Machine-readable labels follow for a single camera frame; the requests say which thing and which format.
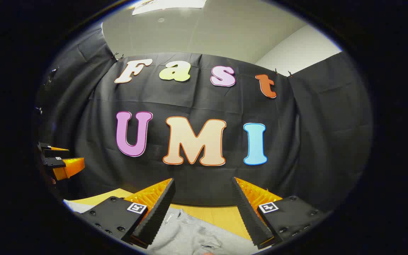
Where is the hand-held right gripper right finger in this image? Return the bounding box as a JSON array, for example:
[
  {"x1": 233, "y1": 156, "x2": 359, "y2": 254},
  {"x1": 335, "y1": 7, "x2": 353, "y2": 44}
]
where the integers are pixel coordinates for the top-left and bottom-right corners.
[{"x1": 231, "y1": 177, "x2": 332, "y2": 250}]

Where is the grey zip-neck sweatshirt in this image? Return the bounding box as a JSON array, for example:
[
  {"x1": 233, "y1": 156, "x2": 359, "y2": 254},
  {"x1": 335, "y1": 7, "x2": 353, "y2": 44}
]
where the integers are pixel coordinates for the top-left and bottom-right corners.
[{"x1": 63, "y1": 199, "x2": 261, "y2": 255}]

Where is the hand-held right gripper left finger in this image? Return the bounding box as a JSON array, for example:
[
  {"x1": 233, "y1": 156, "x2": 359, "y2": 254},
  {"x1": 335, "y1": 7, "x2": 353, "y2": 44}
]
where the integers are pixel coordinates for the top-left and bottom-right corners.
[{"x1": 73, "y1": 178, "x2": 176, "y2": 248}]

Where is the black backdrop cloth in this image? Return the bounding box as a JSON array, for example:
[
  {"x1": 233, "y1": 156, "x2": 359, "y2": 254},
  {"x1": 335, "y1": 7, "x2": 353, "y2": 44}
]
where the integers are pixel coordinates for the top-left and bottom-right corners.
[{"x1": 32, "y1": 27, "x2": 374, "y2": 213}]

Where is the white ceiling light panel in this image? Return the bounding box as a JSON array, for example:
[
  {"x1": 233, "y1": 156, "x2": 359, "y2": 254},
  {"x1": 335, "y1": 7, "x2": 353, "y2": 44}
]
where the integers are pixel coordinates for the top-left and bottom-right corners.
[{"x1": 132, "y1": 0, "x2": 207, "y2": 16}]

